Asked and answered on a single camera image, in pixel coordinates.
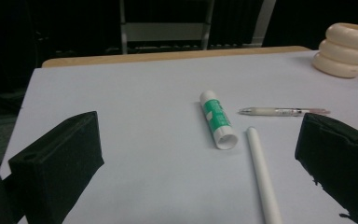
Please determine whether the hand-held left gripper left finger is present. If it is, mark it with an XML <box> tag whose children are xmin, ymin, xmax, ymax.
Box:
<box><xmin>7</xmin><ymin>110</ymin><xmax>105</xmax><ymax>224</ymax></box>

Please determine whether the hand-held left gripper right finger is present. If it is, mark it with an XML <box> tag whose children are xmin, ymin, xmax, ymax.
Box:
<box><xmin>294</xmin><ymin>112</ymin><xmax>358</xmax><ymax>224</ymax></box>

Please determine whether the clear ballpoint pen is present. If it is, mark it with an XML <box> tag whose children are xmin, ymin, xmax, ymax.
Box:
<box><xmin>238</xmin><ymin>106</ymin><xmax>331</xmax><ymax>118</ymax></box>

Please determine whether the white stylus pen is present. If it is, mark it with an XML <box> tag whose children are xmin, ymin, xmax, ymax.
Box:
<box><xmin>245</xmin><ymin>126</ymin><xmax>283</xmax><ymax>224</ymax></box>

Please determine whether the cream duck pen holder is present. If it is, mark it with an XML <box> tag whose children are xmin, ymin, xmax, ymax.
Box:
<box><xmin>311</xmin><ymin>22</ymin><xmax>358</xmax><ymax>79</ymax></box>

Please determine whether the green and white glue stick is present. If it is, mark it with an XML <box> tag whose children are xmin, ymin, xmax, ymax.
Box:
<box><xmin>199</xmin><ymin>90</ymin><xmax>240</xmax><ymax>151</ymax></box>

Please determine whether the white table mat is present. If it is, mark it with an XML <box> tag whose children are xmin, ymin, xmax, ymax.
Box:
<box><xmin>0</xmin><ymin>50</ymin><xmax>358</xmax><ymax>224</ymax></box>

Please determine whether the grey metal pole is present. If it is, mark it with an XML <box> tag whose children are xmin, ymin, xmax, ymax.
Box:
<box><xmin>251</xmin><ymin>0</ymin><xmax>277</xmax><ymax>48</ymax></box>

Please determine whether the grey metal frame stand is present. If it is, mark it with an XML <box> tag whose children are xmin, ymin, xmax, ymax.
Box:
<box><xmin>119</xmin><ymin>0</ymin><xmax>215</xmax><ymax>55</ymax></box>

